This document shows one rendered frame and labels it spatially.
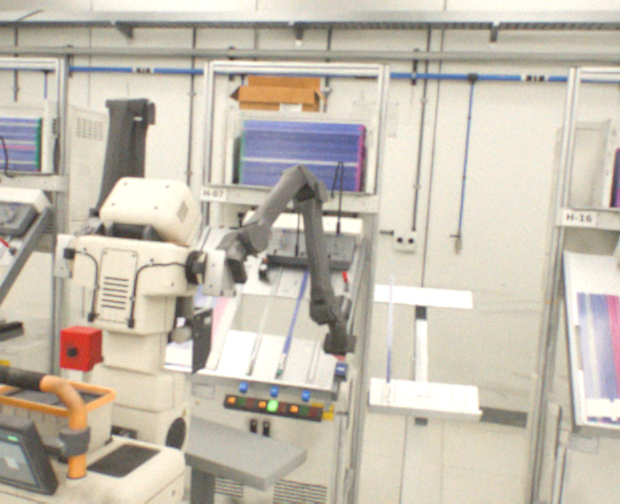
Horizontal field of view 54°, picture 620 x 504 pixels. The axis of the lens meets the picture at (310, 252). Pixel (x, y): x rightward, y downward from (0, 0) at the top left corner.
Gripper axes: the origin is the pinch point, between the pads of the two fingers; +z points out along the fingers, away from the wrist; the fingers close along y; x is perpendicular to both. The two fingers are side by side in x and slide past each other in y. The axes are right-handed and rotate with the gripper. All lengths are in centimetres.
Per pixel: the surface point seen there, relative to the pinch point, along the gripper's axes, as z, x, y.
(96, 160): 9, -108, 148
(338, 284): 11.4, -40.9, 9.8
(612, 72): -39, -111, -85
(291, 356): 12.2, -6.5, 20.5
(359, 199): -4, -73, 6
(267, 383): 11.3, 5.9, 25.9
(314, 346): 11.9, -11.6, 13.2
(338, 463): 32.7, 20.6, 0.4
